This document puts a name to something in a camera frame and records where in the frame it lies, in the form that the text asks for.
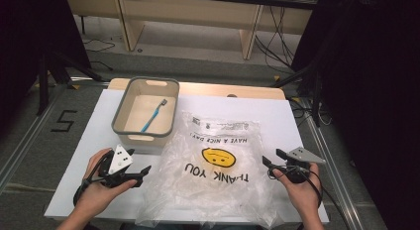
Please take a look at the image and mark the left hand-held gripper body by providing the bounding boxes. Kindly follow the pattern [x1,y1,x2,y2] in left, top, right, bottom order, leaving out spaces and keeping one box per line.
[98,144,144,188]

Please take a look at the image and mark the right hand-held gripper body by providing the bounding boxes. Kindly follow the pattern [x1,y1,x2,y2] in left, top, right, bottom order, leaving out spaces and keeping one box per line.
[278,146,327,184]

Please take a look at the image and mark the blue toothbrush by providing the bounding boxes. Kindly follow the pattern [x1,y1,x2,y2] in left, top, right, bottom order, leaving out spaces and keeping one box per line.
[140,98,168,134]

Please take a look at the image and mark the clear printed plastic bag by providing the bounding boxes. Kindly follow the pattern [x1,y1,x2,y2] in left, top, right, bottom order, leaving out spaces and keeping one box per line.
[135,110,285,229]

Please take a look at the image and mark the beige basin with grey rim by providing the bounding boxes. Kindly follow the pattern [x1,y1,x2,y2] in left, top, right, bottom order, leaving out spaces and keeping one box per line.
[111,76,181,155]

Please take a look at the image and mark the person's right hand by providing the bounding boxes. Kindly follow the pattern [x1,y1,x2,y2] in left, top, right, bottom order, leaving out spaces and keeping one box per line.
[271,162,323,221]

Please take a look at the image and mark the person's left hand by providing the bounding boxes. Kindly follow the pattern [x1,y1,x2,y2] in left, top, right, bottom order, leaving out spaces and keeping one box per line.
[74,148,138,214]

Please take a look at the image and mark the white board sheet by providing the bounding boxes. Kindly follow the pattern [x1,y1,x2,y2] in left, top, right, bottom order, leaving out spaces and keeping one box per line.
[44,88,331,224]

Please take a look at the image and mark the black metal stand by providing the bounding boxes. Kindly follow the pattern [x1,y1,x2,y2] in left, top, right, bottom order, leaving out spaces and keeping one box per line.
[271,62,324,127]
[35,51,104,117]

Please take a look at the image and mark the black curtain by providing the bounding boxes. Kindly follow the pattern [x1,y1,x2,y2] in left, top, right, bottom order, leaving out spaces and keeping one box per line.
[0,0,92,129]
[291,0,420,230]

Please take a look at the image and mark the light wooden desk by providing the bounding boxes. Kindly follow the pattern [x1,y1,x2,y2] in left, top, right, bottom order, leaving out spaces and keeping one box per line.
[63,0,321,60]

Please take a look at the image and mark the metal floor rail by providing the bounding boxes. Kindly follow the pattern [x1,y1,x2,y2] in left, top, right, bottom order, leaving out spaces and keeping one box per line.
[0,84,72,195]
[301,97,366,230]

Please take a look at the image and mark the tangled cables beside table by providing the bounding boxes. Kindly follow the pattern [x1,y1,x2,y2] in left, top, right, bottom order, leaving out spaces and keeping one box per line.
[289,97,333,127]

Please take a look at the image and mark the thin black floor cable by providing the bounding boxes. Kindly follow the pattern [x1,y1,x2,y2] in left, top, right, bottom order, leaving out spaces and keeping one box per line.
[82,38,117,72]

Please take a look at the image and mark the bundle of black hanging cables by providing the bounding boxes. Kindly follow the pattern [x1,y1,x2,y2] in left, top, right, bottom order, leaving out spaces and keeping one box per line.
[254,5,296,71]

